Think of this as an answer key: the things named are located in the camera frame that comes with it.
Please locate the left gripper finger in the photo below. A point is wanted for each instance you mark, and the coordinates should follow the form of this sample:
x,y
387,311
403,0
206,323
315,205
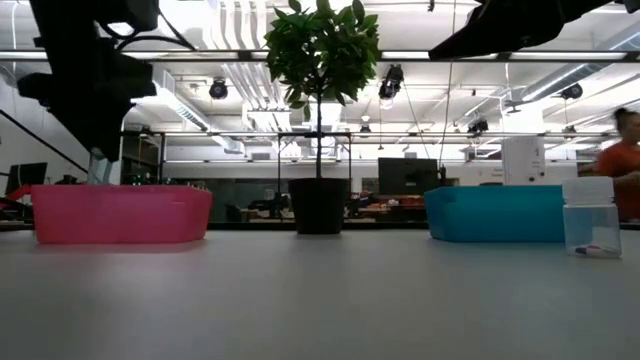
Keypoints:
x,y
107,137

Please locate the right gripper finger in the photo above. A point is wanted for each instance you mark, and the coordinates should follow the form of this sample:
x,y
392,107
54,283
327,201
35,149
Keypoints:
x,y
490,35

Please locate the wide clear jar white lid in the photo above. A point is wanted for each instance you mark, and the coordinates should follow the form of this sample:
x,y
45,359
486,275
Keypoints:
x,y
590,225

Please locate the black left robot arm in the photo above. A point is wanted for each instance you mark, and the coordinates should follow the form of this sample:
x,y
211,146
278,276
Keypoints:
x,y
65,20

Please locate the pink plastic bin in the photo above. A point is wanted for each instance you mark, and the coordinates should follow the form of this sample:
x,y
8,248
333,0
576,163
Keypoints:
x,y
120,215

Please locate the blue plastic bin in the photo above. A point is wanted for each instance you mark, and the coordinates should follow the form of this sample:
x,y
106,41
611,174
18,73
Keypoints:
x,y
495,215

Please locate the black ceiling spotlight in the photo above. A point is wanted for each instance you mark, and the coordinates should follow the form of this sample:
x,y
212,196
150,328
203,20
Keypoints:
x,y
365,129
571,91
391,82
477,125
218,89

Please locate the black monitor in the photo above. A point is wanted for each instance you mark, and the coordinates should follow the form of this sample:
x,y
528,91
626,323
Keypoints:
x,y
407,175
27,177

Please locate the person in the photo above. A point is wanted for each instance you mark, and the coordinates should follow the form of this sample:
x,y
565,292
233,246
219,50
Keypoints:
x,y
620,160

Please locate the green plant in black pot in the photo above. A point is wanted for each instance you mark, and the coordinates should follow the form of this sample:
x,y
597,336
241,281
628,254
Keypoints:
x,y
318,205

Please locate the long ceiling light rail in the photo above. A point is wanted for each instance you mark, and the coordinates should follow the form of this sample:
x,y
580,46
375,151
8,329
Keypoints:
x,y
590,55

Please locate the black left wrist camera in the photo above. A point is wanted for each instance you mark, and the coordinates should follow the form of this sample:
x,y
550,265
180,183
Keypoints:
x,y
140,12

